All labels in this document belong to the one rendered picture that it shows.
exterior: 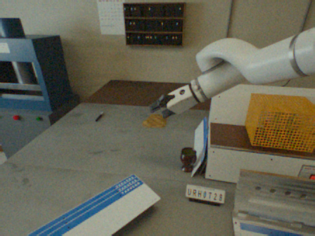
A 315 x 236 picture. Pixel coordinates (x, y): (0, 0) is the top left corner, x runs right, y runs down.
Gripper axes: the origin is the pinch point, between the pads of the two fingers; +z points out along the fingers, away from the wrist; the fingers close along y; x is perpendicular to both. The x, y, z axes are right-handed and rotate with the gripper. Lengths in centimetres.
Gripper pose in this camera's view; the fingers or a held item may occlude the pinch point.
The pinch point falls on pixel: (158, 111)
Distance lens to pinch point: 74.4
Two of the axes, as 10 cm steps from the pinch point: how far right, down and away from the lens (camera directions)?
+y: 5.0, 2.2, 8.4
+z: -8.2, 4.2, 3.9
